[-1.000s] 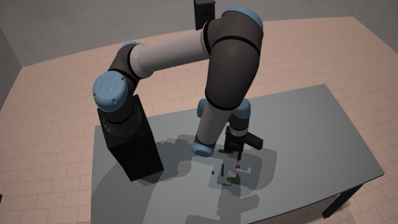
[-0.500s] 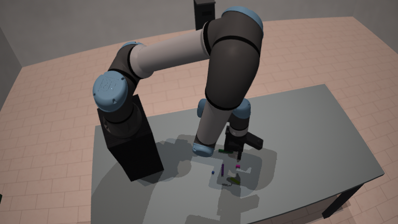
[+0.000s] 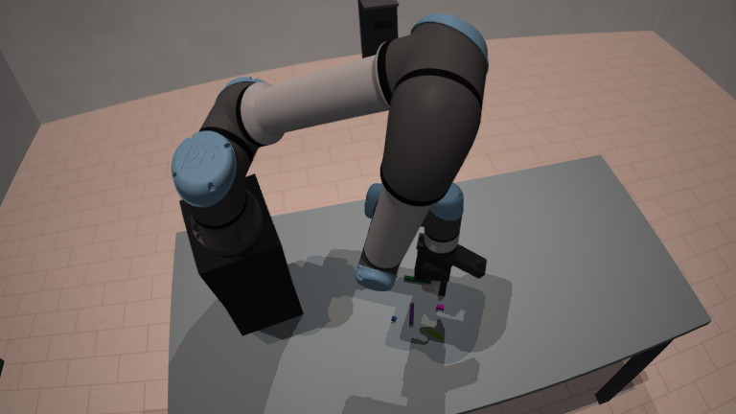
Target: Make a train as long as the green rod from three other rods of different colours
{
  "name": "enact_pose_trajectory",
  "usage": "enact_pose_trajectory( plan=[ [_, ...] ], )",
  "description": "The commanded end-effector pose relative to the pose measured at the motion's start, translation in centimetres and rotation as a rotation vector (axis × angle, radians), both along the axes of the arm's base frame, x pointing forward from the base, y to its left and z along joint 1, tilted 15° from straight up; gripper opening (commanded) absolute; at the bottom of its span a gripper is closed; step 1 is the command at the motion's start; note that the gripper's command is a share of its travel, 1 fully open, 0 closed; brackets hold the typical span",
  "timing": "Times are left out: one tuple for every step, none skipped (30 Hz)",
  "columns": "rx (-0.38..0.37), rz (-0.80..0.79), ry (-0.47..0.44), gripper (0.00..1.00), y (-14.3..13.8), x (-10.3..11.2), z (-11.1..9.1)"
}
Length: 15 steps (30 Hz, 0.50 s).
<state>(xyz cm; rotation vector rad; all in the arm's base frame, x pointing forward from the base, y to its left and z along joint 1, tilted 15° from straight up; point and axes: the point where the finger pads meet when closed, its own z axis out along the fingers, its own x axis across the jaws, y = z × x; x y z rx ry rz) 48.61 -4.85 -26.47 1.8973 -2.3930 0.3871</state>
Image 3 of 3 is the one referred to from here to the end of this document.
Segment olive green rectangular rod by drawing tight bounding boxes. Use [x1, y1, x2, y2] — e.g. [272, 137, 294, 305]
[425, 327, 444, 341]

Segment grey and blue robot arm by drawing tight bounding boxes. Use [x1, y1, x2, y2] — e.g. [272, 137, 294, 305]
[172, 13, 489, 291]

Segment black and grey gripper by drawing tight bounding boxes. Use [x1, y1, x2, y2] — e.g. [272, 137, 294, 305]
[414, 233, 457, 301]

